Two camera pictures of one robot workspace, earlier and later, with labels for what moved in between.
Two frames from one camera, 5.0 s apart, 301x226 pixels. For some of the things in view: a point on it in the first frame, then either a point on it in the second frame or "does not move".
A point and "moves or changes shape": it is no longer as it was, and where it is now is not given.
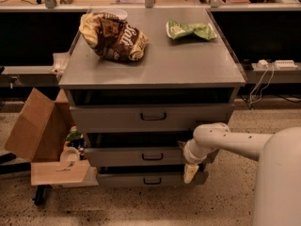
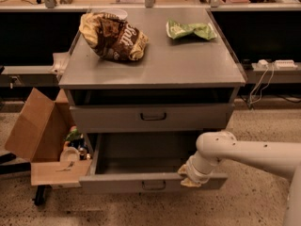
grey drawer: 135,157 moves or changes shape
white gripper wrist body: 190,156 -> 193,172
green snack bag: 204,31 does not move
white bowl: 122,15 does not move
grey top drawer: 147,118 does not move
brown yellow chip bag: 112,38 does not move
